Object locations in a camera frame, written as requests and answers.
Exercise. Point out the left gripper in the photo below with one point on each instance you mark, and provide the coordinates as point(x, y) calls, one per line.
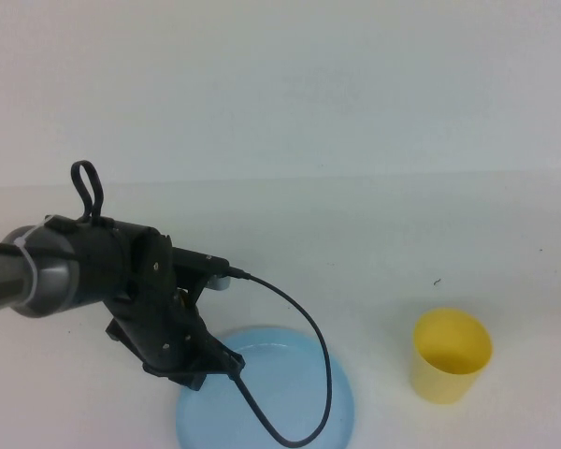
point(163, 332)

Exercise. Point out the light blue plate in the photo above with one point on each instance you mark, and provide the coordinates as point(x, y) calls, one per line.
point(290, 383)

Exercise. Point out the yellow plastic cup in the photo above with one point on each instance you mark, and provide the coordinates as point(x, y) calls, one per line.
point(441, 383)

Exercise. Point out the white zip tie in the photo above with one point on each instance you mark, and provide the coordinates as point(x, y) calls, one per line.
point(32, 266)

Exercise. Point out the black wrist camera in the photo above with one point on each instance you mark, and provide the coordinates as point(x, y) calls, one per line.
point(196, 259)

